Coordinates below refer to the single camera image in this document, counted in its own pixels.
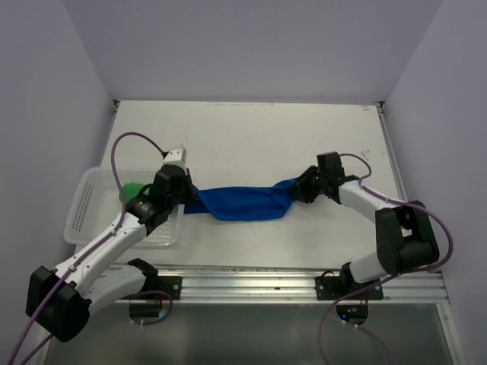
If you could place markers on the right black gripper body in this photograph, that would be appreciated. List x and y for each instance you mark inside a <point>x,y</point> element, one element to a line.
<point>323,179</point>

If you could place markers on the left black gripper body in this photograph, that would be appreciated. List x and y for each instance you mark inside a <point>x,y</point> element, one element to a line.
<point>176,198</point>

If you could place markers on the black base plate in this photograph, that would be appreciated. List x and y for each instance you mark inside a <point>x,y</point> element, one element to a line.
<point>167,287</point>
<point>332,288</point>

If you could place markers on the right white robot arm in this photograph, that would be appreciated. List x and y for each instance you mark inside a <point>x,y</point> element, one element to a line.
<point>404,236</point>

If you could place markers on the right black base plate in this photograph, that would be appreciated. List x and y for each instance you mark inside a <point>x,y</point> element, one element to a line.
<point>332,288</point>

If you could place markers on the blue microfiber towel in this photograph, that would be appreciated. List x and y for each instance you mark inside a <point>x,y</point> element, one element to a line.
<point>243,203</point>

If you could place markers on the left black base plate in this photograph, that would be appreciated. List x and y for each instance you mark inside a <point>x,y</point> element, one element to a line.
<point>167,287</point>

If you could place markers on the green microfiber towel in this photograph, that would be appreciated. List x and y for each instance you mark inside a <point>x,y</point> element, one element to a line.
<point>132,189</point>

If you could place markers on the clear plastic basket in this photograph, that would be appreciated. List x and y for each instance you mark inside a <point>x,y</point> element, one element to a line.
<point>96,205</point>

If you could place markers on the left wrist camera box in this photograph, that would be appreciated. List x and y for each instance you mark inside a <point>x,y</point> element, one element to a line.
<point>177,157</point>

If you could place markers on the aluminium mounting rail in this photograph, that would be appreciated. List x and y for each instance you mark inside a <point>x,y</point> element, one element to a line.
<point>273,286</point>

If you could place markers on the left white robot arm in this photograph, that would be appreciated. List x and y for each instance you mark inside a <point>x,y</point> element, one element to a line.
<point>62,299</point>

